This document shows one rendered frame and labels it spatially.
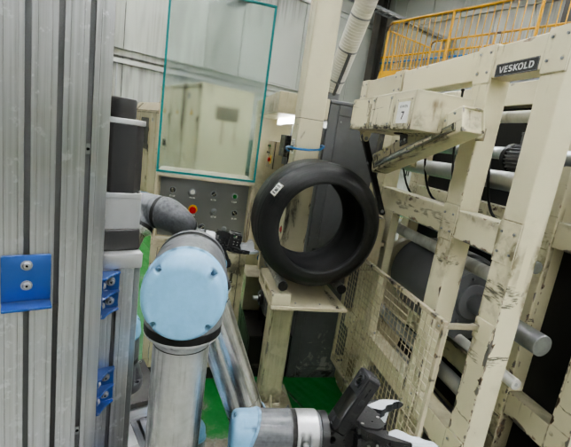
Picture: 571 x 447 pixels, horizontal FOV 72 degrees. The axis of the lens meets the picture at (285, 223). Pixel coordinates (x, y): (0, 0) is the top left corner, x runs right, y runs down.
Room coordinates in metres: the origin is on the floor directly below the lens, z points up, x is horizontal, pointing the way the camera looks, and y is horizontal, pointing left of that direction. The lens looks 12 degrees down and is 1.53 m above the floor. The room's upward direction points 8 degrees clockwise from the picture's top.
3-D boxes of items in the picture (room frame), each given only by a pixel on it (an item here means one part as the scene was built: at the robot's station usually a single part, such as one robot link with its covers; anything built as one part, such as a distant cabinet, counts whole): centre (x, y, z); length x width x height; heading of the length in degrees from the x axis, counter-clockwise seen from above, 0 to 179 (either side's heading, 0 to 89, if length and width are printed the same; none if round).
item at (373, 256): (2.18, -0.44, 1.05); 0.20 x 0.15 x 0.30; 14
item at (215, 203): (2.38, 0.52, 0.63); 0.56 x 0.41 x 1.27; 104
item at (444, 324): (1.73, -0.50, 0.65); 0.90 x 0.02 x 0.70; 14
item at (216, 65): (2.22, 0.48, 1.75); 0.55 x 0.02 x 0.95; 104
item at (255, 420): (0.59, -0.01, 1.04); 0.11 x 0.08 x 0.09; 100
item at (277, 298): (1.84, 0.01, 0.84); 0.36 x 0.09 x 0.06; 14
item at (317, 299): (1.87, -0.12, 0.80); 0.37 x 0.36 x 0.02; 104
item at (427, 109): (1.82, -0.44, 1.71); 0.61 x 0.25 x 0.15; 14
